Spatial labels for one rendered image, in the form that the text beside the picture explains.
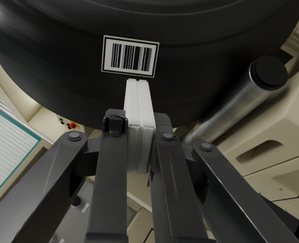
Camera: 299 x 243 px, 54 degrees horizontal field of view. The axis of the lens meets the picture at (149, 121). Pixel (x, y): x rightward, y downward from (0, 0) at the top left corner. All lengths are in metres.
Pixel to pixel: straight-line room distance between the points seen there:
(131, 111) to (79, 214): 0.81
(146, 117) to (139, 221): 0.76
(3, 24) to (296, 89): 0.34
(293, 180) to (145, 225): 0.42
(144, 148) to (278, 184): 0.64
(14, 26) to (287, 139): 0.34
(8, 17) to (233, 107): 0.30
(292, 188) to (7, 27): 0.67
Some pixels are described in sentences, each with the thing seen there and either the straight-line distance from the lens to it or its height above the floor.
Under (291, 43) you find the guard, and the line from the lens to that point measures 0.98.
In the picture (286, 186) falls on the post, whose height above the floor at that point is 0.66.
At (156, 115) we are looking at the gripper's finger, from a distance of 0.18.
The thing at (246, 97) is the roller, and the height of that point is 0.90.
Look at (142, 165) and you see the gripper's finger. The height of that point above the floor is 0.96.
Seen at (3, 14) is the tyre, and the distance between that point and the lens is 0.38.
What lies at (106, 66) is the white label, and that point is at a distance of 0.33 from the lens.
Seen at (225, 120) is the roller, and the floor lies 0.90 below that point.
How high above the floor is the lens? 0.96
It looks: 4 degrees up
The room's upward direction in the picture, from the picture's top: 57 degrees counter-clockwise
